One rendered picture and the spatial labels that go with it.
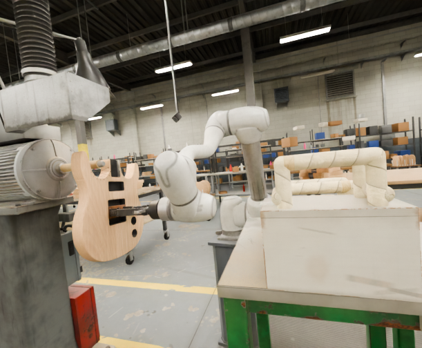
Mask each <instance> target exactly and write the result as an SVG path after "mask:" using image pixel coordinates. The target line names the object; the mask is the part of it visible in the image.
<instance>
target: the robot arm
mask: <svg viewBox="0 0 422 348"><path fill-rule="evenodd" d="M268 127H269V115H268V112H267V109H265V108H262V107H259V106H245V107H241V108H234V109H233V110H226V111H217V112H215V113H214V114H212V116H210V118H209V120H208V122H207V124H206V127H205V132H204V144H203V145H190V146H186V147H185V148H183V149H182V150H181V151H180V152H179V153H177V152H175V151H164V152H163V153H160V154H159V155H158V156H157V158H156V159H155V161H154V165H153V168H154V174H155V177H156V180H157V182H158V184H159V185H160V188H161V190H162V191H163V193H164V194H165V196H166V197H163V198H161V199H160V200H152V201H151V202H150V204H147V205H143V206H134V207H132V206H123V209H120V208H119V207H117V209H110V217H113V216H116V217H119V216H131V215H137V216H139V215H150V217H151V218H152V219H154V220H162V221H181V222H203V221H206V220H210V219H212V218H213V217H214V216H215V214H216V210H217V205H216V201H215V198H214V196H212V195H209V194H207V193H201V191H200V190H198V188H197V186H196V184H195V183H196V182H197V180H196V168H197V167H196V164H195V162H194V161H193V160H194V159H201V158H207V157H210V156H212V154H214V153H215V151H216V149H217V147H218V145H219V144H220V142H221V141H222V139H223V137H227V136H230V135H236V137H237V139H238V141H239V142H240V143H241V146H242V153H243V157H244V165H245V169H246V173H247V180H248V185H249V192H250V196H249V198H248V200H247V202H243V201H242V198H241V197H239V196H237V195H231V196H227V197H225V198H224V199H223V201H222V203H221V207H220V220H221V225H222V230H218V231H216V232H215V234H216V235H220V236H219V237H217V239H218V240H230V241H238V238H239V236H240V234H241V232H242V229H243V227H244V225H245V223H246V221H247V219H248V218H260V210H261V207H262V206H260V203H261V202H264V199H265V198H271V196H270V195H269V194H268V193H267V190H266V184H265V175H264V169H263V163H262V153H261V147H260V139H261V137H262V132H263V131H265V130H267V129H268ZM140 213H141V214H140Z"/></svg>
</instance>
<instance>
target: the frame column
mask: <svg viewBox="0 0 422 348"><path fill-rule="evenodd" d="M60 207H61V205H59V206H54V207H50V208H47V209H42V210H38V211H32V212H29V213H23V214H20V215H0V348H79V347H78V345H77V341H76V340H75V331H74V326H73V317H72V311H71V305H70V296H69V290H68V281H67V276H66V266H65V261H64V251H63V246H62V241H61V231H60V225H59V216H58V213H59V210H60Z"/></svg>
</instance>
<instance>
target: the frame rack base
mask: <svg viewBox="0 0 422 348"><path fill-rule="evenodd" d="M292 202H293V208H291V209H278V208H277V206H276V205H264V206H262V207H261V210H260V221H261V229H262V244H263V252H264V260H265V275H266V283H267V289H271V290H279V291H295V292H303V293H319V294H327V295H336V296H352V297H360V298H376V299H385V300H400V301H409V302H422V264H421V236H420V222H419V207H417V206H414V205H411V204H408V203H406V202H403V201H400V200H398V199H395V198H394V199H393V200H392V201H390V202H389V205H388V206H369V205H367V198H356V197H354V195H322V196H304V197H292Z"/></svg>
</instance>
